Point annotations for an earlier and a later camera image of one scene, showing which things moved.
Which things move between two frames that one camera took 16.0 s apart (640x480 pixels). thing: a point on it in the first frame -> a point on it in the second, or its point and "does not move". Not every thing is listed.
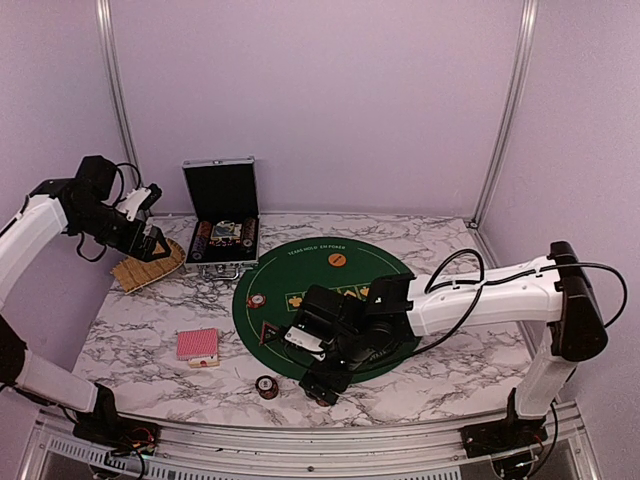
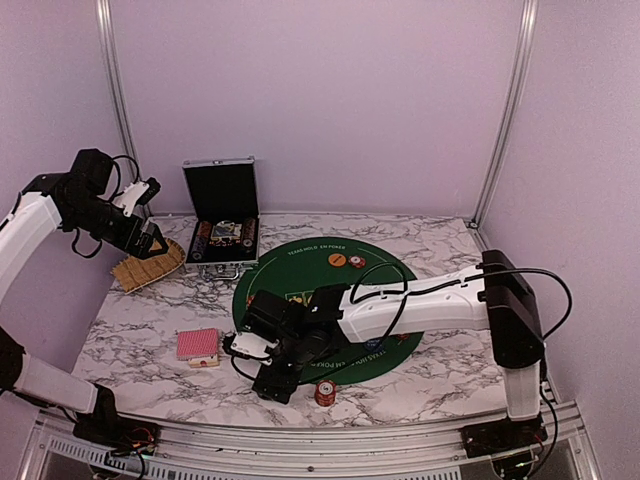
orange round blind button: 337,260 does not move
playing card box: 210,362 does not move
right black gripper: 337,383 -> 269,386
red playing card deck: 196,343 does not move
